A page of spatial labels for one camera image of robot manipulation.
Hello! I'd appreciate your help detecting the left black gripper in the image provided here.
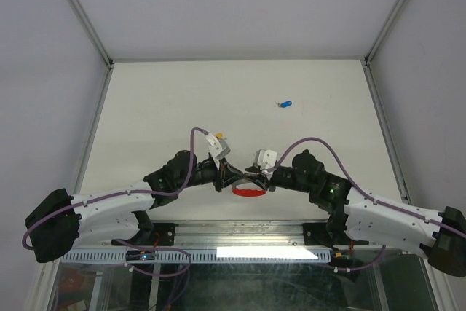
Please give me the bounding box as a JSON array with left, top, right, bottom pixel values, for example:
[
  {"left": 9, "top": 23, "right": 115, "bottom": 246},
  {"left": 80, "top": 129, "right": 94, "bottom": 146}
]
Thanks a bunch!
[{"left": 176, "top": 157, "right": 244, "bottom": 192}]

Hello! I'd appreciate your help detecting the red handle keyring holder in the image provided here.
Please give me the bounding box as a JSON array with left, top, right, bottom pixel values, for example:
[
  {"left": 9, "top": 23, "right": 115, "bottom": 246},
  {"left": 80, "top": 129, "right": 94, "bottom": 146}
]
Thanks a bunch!
[{"left": 232, "top": 180, "right": 266, "bottom": 197}]

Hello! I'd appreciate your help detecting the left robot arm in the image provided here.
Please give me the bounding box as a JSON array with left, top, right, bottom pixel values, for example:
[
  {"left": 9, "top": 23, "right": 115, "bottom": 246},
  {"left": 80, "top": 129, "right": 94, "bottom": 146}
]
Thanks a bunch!
[{"left": 22, "top": 151, "right": 244, "bottom": 263}]

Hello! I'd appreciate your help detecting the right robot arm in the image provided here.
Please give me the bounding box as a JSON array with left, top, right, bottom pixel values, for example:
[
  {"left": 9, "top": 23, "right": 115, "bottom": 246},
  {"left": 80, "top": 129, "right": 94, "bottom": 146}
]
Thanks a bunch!
[{"left": 247, "top": 150, "right": 465, "bottom": 277}]

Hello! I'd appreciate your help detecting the blue tag key far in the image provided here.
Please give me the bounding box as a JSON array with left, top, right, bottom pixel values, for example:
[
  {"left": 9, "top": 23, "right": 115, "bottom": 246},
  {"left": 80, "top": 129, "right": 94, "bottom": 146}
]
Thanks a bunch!
[{"left": 277, "top": 101, "right": 293, "bottom": 109}]

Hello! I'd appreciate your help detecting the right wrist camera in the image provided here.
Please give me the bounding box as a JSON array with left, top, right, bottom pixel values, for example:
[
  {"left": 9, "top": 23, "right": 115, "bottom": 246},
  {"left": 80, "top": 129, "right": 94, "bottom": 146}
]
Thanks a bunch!
[{"left": 253, "top": 149, "right": 277, "bottom": 175}]

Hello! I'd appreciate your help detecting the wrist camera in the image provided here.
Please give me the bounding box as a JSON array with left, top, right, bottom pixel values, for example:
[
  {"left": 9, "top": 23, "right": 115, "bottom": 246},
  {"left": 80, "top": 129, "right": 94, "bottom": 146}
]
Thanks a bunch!
[
  {"left": 253, "top": 149, "right": 277, "bottom": 175},
  {"left": 205, "top": 133, "right": 231, "bottom": 160}
]

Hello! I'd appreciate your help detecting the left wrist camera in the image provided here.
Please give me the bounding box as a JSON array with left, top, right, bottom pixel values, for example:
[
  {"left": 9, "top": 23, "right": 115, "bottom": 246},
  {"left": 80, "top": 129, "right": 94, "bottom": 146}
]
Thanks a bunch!
[{"left": 205, "top": 133, "right": 231, "bottom": 160}]

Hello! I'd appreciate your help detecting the aluminium mounting rail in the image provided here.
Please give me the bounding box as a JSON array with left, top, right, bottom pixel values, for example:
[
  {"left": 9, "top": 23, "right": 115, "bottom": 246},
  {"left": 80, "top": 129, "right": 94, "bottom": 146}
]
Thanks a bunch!
[{"left": 108, "top": 219, "right": 436, "bottom": 250}]

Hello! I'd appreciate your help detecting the white slotted cable duct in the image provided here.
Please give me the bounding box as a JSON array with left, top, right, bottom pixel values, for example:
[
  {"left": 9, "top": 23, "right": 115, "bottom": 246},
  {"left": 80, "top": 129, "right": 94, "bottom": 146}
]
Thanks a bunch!
[{"left": 62, "top": 246, "right": 331, "bottom": 265}]

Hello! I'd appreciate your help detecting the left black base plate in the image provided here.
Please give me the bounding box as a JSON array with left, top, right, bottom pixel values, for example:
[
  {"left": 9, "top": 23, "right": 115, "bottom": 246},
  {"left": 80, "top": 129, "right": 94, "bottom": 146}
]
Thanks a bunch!
[{"left": 125, "top": 222, "right": 177, "bottom": 247}]

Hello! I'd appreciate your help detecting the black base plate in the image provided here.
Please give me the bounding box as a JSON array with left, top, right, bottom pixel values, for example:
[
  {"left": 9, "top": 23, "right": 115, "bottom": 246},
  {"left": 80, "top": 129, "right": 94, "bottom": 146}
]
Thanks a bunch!
[
  {"left": 301, "top": 222, "right": 369, "bottom": 248},
  {"left": 125, "top": 222, "right": 177, "bottom": 247}
]

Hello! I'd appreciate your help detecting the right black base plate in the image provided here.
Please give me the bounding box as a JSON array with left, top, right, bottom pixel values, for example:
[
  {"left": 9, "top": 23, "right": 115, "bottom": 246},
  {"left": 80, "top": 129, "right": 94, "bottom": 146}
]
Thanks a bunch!
[{"left": 301, "top": 222, "right": 369, "bottom": 248}]

